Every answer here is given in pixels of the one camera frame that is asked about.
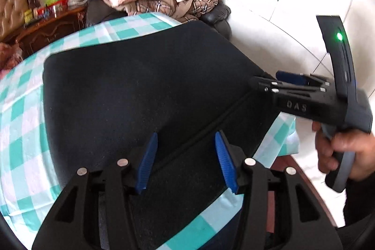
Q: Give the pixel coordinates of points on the beige plaid quilt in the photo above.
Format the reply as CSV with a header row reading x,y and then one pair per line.
x,y
164,7

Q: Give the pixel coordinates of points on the black pants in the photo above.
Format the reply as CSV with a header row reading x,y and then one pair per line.
x,y
131,77

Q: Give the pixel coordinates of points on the red floral blanket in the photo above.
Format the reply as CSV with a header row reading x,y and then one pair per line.
x,y
8,56

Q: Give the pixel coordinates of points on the tufted leather headboard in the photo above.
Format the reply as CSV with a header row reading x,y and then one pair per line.
x,y
14,4

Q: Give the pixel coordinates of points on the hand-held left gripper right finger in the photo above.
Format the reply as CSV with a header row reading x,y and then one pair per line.
x,y
225,162

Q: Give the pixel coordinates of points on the teal checked bed sheet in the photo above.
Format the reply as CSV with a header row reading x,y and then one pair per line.
x,y
23,135

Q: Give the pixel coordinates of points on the red blue small box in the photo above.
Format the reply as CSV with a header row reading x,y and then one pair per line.
x,y
44,11

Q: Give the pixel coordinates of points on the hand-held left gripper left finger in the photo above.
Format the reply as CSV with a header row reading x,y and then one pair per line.
x,y
146,168

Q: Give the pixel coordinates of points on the carved wooden nightstand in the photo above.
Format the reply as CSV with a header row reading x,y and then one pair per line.
x,y
49,30

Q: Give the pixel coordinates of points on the person's right hand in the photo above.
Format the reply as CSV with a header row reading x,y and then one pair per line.
x,y
361,150

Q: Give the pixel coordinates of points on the yellow small box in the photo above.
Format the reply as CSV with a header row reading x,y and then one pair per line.
x,y
27,15

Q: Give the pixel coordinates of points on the person's right forearm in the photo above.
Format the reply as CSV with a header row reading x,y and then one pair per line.
x,y
360,203

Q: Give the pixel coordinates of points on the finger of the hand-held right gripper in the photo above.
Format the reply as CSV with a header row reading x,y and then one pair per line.
x,y
293,89
288,77

